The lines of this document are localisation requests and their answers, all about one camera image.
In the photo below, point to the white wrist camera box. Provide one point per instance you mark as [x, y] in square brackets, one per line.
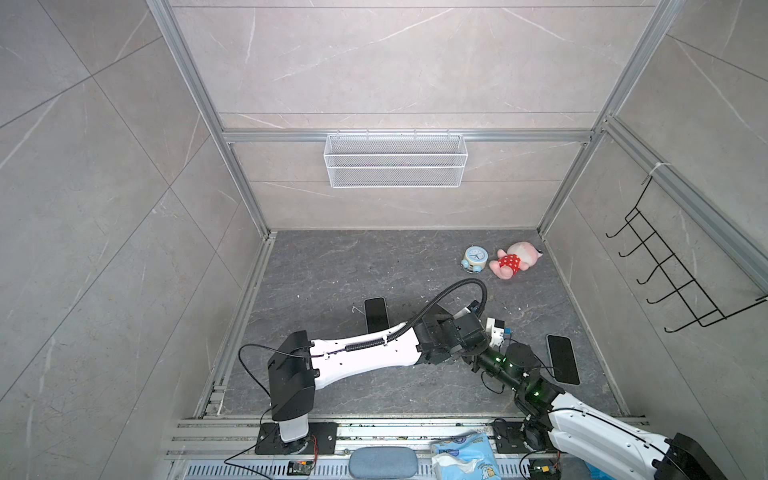
[497, 332]

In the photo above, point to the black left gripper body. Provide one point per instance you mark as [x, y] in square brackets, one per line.
[443, 319]

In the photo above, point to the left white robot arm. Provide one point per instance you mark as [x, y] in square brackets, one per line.
[301, 366]

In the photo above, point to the white wire mesh basket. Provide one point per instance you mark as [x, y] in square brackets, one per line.
[408, 160]

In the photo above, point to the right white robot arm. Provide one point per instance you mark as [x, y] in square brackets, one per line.
[557, 419]

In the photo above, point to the black wire hook rack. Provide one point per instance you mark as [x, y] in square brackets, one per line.
[682, 284]

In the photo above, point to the cased phone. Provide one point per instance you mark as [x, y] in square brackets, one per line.
[376, 314]
[562, 360]

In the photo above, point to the cased phone on left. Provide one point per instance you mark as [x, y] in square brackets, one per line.
[376, 314]

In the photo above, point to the grey blue cushion pad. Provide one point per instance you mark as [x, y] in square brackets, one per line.
[383, 463]

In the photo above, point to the blue cream alarm clock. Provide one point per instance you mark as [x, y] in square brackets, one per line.
[475, 259]

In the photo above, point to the pink plush pig toy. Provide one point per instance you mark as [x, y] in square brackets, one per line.
[519, 257]

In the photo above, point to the cased phone on right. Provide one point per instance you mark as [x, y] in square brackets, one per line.
[562, 360]

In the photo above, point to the blue tissue pack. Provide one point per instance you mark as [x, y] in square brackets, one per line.
[468, 456]

